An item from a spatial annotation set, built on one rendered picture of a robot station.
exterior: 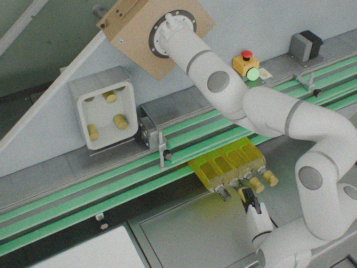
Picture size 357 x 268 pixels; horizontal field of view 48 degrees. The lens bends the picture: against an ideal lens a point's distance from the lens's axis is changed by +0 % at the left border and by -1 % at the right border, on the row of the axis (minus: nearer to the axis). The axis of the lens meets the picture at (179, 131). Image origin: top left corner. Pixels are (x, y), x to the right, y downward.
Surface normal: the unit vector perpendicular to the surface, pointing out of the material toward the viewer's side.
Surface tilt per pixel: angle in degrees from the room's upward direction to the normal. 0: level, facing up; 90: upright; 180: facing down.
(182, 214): 90
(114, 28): 90
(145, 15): 5
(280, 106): 85
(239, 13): 0
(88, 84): 90
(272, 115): 75
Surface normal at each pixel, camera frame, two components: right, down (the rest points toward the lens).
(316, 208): -0.68, 0.38
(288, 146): -0.01, -0.70
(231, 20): 0.47, 0.61
